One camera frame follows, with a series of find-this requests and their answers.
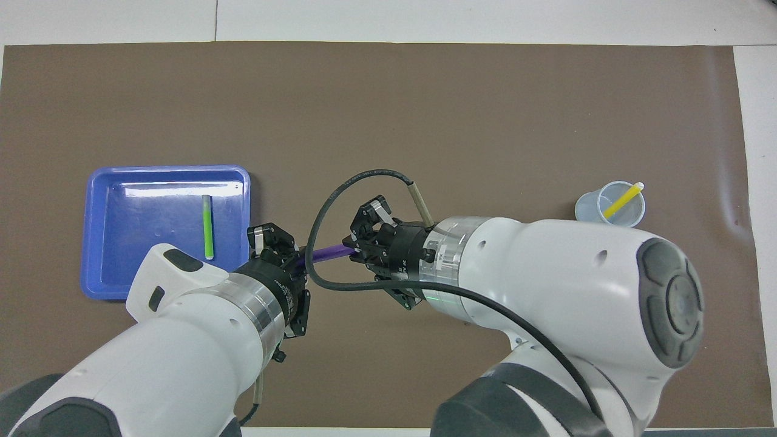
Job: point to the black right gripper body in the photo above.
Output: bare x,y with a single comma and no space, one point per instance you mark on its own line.
407,255

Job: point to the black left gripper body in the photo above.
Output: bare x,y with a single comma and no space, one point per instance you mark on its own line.
282,285

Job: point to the purple pen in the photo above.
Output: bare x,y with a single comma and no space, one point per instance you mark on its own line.
328,253

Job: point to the green pen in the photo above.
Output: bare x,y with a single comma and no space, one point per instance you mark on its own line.
208,230

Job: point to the yellow pen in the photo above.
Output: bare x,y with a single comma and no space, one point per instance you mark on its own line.
622,201

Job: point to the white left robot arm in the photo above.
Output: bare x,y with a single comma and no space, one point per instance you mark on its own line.
170,352

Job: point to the blue plastic tray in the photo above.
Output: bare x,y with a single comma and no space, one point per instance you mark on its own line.
152,230

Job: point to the brown paper table mat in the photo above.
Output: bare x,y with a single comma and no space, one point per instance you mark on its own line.
388,109

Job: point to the clear plastic cup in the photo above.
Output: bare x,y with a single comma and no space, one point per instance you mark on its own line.
592,209

